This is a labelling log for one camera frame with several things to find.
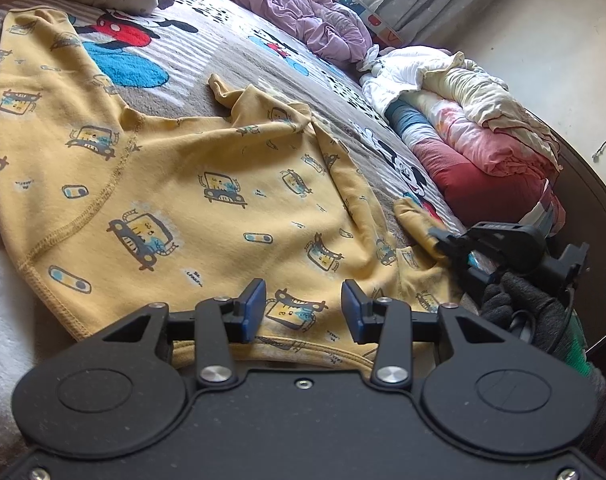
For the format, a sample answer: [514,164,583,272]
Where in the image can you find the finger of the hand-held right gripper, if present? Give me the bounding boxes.
[450,255,504,291]
[427,227,471,261]

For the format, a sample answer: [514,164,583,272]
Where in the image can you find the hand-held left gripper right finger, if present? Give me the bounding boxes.
[342,280,508,391]

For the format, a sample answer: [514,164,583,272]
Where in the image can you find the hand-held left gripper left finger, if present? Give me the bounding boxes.
[102,279,267,390]

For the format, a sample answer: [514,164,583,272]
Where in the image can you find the yellow printed pants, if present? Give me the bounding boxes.
[0,7,466,366]

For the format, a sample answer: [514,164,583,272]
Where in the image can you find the person's right hand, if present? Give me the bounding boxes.
[483,272,588,366]

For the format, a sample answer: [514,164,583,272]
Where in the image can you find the white and blue cloth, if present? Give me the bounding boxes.
[520,180,568,236]

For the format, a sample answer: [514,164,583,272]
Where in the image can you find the red and blue rolled quilt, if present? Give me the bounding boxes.
[385,99,566,228]

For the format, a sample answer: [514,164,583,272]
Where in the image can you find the pink quilt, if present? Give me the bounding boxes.
[433,100,558,176]

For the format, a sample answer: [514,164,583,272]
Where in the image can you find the cream quilt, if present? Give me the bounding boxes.
[418,55,558,161]

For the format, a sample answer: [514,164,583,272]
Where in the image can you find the white quilt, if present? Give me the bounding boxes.
[359,46,466,126]

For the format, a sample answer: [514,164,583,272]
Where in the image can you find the colourful alphabet foam mat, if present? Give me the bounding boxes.
[270,0,404,46]

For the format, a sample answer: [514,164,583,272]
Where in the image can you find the cartoon mouse printed blanket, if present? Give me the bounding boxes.
[0,0,471,461]

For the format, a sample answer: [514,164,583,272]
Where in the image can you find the purple duvet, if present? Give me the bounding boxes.
[185,0,384,63]

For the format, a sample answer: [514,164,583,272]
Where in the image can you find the dark bed frame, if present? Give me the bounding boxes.
[545,125,606,356]

